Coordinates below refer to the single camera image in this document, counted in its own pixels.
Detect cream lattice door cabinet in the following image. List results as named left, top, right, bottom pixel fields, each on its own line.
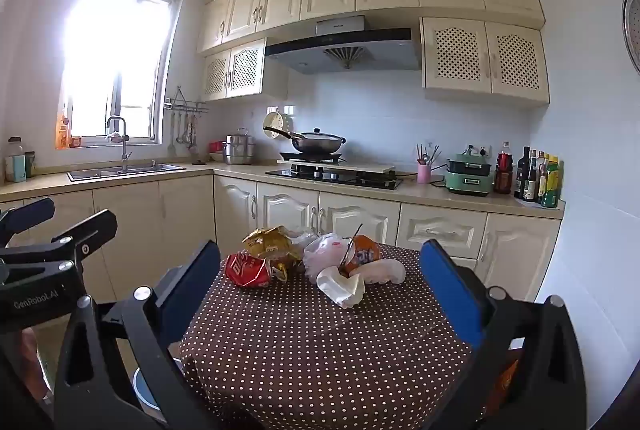
left=421, top=17, right=551, bottom=106
left=202, top=38, right=266, bottom=101

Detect white paper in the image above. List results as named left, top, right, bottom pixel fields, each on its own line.
left=316, top=266, right=366, bottom=309

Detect steel kitchen sink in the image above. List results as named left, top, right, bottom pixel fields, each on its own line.
left=66, top=162, right=187, bottom=182

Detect green electric cooker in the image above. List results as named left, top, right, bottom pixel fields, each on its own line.
left=444, top=153, right=493, bottom=197

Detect brown sauce bottle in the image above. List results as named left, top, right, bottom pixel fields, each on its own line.
left=525, top=150, right=540, bottom=202

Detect chrome faucet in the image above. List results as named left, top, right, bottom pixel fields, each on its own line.
left=105, top=116, right=133, bottom=173

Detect orange plastic bag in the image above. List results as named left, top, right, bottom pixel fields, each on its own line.
left=487, top=350, right=523, bottom=416

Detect steel wok with lid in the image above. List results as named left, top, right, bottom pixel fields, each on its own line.
left=263, top=126, right=347, bottom=154

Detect hanging steel ladle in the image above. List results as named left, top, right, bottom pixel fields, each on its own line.
left=179, top=112, right=198, bottom=153

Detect white napkin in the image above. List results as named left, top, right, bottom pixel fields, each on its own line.
left=360, top=259, right=406, bottom=285

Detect orange snack bag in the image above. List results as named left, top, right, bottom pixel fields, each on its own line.
left=340, top=235, right=382, bottom=278

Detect thin black straw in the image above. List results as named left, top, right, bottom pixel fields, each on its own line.
left=340, top=224, right=363, bottom=268

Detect cola bottle red label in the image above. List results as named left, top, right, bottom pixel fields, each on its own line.
left=495, top=141, right=515, bottom=195

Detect red snack bag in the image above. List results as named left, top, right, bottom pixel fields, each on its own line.
left=224, top=251, right=273, bottom=289

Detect wall utensil rack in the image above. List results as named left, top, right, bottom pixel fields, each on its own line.
left=164, top=86, right=210, bottom=115

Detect round metal strainer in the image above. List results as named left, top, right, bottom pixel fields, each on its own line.
left=622, top=0, right=640, bottom=74

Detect cream base cabinets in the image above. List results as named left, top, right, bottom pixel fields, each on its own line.
left=0, top=170, right=563, bottom=305

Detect blue plastic bin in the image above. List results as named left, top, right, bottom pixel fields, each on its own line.
left=131, top=360, right=163, bottom=413

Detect black range hood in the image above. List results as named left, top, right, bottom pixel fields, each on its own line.
left=264, top=16, right=422, bottom=75

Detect dark wine bottle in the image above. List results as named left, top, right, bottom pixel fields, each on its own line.
left=516, top=146, right=531, bottom=199

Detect yellow colander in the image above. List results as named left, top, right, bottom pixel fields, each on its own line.
left=262, top=106, right=293, bottom=141

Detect black glass gas stove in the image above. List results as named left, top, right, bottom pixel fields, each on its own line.
left=265, top=164, right=403, bottom=191

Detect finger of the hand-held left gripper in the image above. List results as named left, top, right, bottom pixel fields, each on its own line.
left=0, top=197, right=56, bottom=247
left=0, top=209, right=119, bottom=283

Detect steel steamer pot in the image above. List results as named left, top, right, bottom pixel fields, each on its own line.
left=222, top=128, right=257, bottom=165

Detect yellow snack bag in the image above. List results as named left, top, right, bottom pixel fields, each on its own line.
left=242, top=226, right=307, bottom=281

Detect brown polka dot tablecloth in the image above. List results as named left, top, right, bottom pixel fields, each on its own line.
left=179, top=242, right=523, bottom=430

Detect white plastic bag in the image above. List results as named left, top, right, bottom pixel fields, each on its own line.
left=303, top=232, right=351, bottom=283

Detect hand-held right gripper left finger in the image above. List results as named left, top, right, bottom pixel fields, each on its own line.
left=54, top=240, right=222, bottom=430

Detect clear storage jar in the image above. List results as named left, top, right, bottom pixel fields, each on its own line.
left=6, top=137, right=26, bottom=183

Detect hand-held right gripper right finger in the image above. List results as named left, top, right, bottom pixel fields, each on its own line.
left=419, top=239, right=587, bottom=430

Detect person's left hand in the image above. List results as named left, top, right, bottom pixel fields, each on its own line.
left=19, top=327, right=51, bottom=403

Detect kitchen window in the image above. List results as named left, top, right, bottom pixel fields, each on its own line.
left=55, top=0, right=181, bottom=151

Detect amber sauce bottle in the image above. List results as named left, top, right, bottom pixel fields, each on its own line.
left=536, top=152, right=550, bottom=205

